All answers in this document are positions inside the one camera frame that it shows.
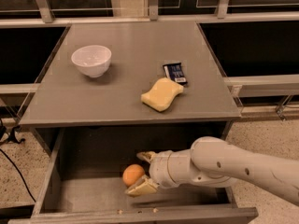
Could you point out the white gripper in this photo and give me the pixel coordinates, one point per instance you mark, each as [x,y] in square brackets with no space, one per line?
[159,168]

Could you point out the orange fruit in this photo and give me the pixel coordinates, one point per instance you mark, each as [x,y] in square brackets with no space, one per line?
[132,173]

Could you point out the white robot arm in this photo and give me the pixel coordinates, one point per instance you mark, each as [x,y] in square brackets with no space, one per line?
[212,162]

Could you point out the grey open top drawer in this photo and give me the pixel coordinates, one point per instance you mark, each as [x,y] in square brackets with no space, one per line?
[83,183]

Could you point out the grey counter cabinet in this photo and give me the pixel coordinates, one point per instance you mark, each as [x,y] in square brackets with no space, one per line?
[66,98]

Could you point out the yellow sponge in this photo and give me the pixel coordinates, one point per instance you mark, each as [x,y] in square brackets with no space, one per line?
[162,94]

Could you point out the dark blue snack bar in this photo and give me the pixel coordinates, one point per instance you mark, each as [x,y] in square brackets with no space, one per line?
[174,72]

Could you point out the white ceramic bowl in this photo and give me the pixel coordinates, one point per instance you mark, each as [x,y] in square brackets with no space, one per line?
[92,61]

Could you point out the metal window railing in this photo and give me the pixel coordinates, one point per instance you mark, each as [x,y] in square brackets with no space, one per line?
[30,13]

